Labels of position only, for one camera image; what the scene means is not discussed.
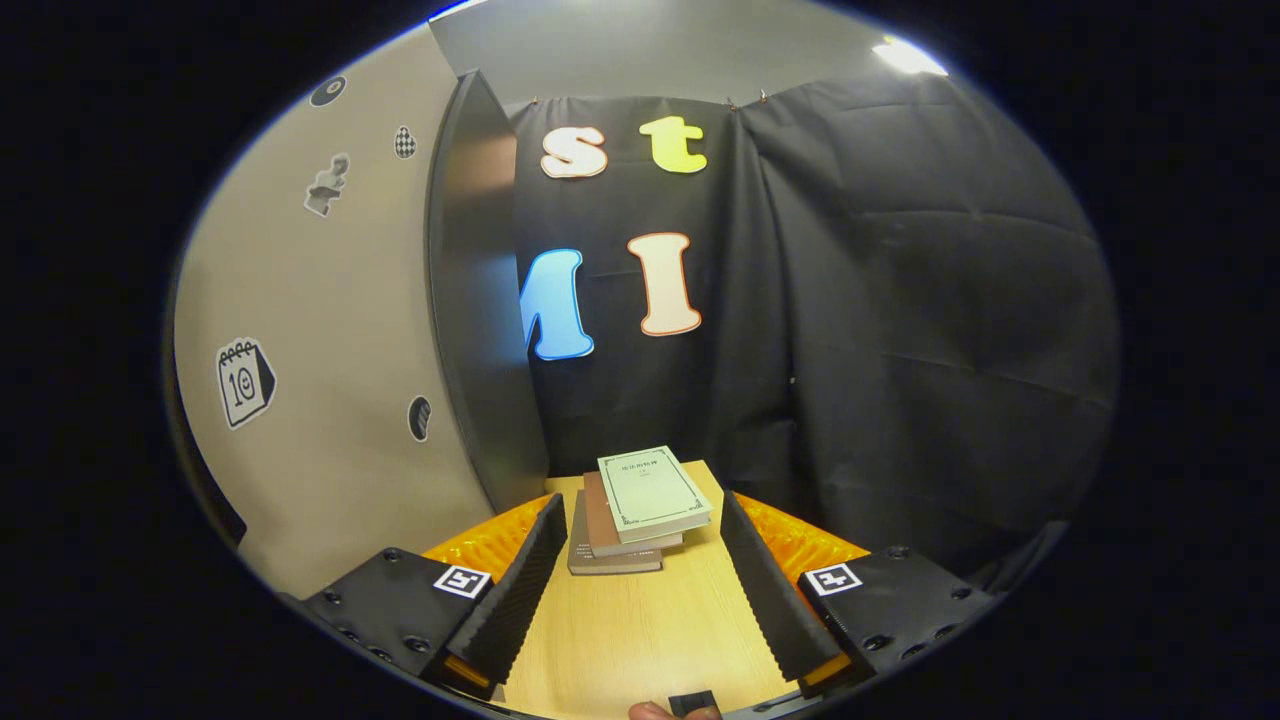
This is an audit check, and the ceiling light panel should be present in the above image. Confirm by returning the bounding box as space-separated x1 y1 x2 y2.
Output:
872 35 950 78

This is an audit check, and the dark brown book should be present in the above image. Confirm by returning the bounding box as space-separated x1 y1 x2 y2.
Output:
566 490 665 577

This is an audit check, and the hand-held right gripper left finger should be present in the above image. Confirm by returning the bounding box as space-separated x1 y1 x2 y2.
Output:
300 492 570 693

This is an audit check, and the black backdrop cloth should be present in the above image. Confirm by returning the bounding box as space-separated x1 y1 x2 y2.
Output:
510 75 1120 593

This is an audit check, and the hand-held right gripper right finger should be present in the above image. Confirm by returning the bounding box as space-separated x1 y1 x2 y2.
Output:
719 489 1002 698

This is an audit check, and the pale green book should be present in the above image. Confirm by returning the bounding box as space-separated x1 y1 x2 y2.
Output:
597 445 714 545

